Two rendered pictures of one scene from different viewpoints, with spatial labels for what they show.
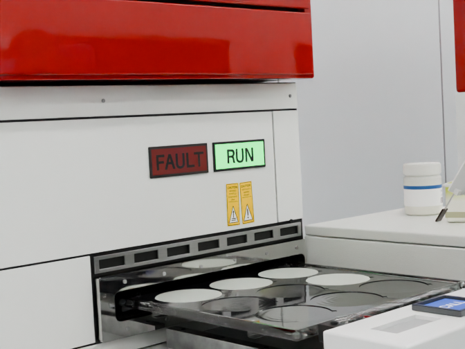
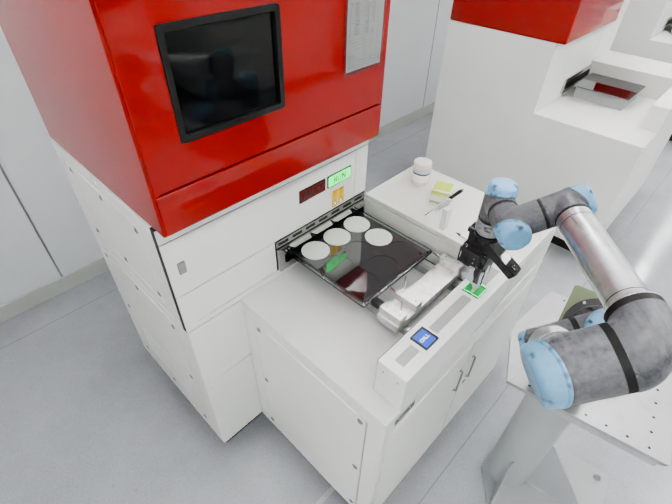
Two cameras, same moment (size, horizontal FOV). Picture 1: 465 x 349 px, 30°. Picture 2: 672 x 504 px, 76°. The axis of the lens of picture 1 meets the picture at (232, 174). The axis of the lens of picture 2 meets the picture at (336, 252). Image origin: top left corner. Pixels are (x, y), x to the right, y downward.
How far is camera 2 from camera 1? 0.76 m
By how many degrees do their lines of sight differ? 38
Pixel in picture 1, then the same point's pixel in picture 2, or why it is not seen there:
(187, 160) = (316, 189)
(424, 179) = (423, 171)
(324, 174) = not seen: hidden behind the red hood
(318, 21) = not seen: outside the picture
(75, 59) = (268, 180)
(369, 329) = (394, 361)
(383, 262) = (398, 223)
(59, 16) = (260, 165)
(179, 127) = (313, 176)
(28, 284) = (250, 263)
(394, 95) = not seen: outside the picture
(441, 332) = (418, 367)
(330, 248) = (376, 207)
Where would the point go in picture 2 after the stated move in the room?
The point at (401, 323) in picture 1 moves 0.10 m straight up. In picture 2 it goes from (405, 351) to (410, 326)
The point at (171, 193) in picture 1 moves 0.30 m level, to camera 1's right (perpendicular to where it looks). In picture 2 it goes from (308, 205) to (395, 204)
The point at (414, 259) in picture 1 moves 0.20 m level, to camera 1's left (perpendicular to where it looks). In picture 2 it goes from (412, 228) to (358, 229)
